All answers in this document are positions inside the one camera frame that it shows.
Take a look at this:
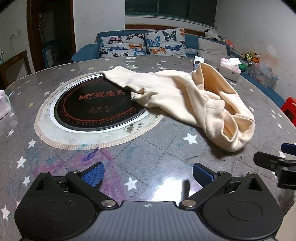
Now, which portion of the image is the cream sweatshirt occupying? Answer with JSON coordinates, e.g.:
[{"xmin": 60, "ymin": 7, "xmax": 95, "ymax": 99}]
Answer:
[{"xmin": 102, "ymin": 63, "xmax": 255, "ymax": 152}]

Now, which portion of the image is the red plastic stool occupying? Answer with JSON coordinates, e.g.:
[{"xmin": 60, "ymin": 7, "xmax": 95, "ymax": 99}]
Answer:
[{"xmin": 281, "ymin": 96, "xmax": 296, "ymax": 126}]

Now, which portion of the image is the black round induction cooktop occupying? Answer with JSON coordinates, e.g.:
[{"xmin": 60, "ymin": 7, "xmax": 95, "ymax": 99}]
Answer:
[{"xmin": 54, "ymin": 76, "xmax": 146, "ymax": 132}]

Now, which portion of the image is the clear plastic storage box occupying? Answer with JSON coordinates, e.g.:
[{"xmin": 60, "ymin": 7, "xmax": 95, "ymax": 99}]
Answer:
[{"xmin": 250, "ymin": 62, "xmax": 278, "ymax": 89}]

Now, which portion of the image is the colourful toy pile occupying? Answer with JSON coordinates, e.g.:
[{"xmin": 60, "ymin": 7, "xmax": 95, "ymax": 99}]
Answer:
[{"xmin": 241, "ymin": 52, "xmax": 259, "ymax": 63}]

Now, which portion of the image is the white tissue box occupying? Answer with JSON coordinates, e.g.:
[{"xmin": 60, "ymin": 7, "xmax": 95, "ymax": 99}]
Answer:
[{"xmin": 219, "ymin": 58, "xmax": 241, "ymax": 82}]

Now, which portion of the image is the pink tissue pack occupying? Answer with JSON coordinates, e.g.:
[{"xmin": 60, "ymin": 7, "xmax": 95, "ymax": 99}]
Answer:
[{"xmin": 0, "ymin": 90, "xmax": 11, "ymax": 119}]

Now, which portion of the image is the white phone on table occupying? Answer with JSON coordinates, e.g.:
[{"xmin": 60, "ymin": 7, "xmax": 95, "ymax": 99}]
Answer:
[{"xmin": 193, "ymin": 56, "xmax": 204, "ymax": 69}]

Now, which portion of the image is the grey plain cushion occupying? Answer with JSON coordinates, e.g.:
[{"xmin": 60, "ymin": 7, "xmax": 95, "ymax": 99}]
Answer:
[{"xmin": 198, "ymin": 38, "xmax": 229, "ymax": 62}]

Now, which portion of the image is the blue sectional sofa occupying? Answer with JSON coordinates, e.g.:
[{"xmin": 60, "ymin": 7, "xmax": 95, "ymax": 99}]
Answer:
[{"xmin": 71, "ymin": 30, "xmax": 285, "ymax": 108}]

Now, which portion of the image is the dark wooden side table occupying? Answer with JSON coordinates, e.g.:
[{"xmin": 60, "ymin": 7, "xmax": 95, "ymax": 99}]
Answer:
[{"xmin": 1, "ymin": 50, "xmax": 32, "ymax": 90}]

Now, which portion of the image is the right butterfly pillow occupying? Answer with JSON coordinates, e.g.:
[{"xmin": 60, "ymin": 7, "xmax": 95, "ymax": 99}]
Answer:
[{"xmin": 144, "ymin": 28, "xmax": 186, "ymax": 57}]

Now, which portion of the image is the butterfly pillow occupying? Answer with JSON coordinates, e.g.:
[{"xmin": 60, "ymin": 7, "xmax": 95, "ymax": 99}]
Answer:
[
  {"xmin": 99, "ymin": 34, "xmax": 147, "ymax": 58},
  {"xmin": 144, "ymin": 28, "xmax": 186, "ymax": 57}
]

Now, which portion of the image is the left butterfly pillow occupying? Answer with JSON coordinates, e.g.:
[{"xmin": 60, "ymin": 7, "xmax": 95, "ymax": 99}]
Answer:
[{"xmin": 99, "ymin": 34, "xmax": 147, "ymax": 58}]

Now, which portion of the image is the plush toy on sofa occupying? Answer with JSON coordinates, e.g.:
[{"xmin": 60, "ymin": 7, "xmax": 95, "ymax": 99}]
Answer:
[{"xmin": 204, "ymin": 29, "xmax": 224, "ymax": 42}]

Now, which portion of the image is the dark wooden doorway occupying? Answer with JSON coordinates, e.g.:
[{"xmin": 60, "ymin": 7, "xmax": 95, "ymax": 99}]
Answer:
[{"xmin": 27, "ymin": 1, "xmax": 76, "ymax": 72}]

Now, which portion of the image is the dark window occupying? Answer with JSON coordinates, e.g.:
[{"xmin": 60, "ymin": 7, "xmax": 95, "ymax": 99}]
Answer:
[{"xmin": 125, "ymin": 0, "xmax": 217, "ymax": 26}]

